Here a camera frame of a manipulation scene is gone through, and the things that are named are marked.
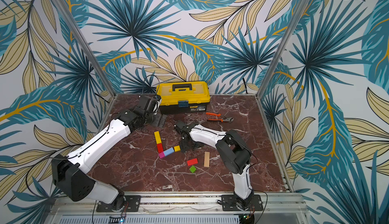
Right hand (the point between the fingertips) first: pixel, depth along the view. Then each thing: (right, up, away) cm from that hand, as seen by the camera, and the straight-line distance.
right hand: (191, 147), depth 92 cm
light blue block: (-13, -2, -1) cm, 13 cm away
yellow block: (-21, +5, +3) cm, 22 cm away
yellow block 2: (-8, 0, -1) cm, 8 cm away
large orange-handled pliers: (+23, +16, +14) cm, 31 cm away
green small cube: (+1, -10, -8) cm, 13 cm away
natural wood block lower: (+9, -6, -4) cm, 12 cm away
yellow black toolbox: (-4, +30, +6) cm, 31 cm away
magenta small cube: (-17, -4, -3) cm, 18 cm away
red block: (-19, -1, +1) cm, 19 cm away
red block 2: (+1, -8, -5) cm, 9 cm away
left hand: (-18, +18, -11) cm, 28 cm away
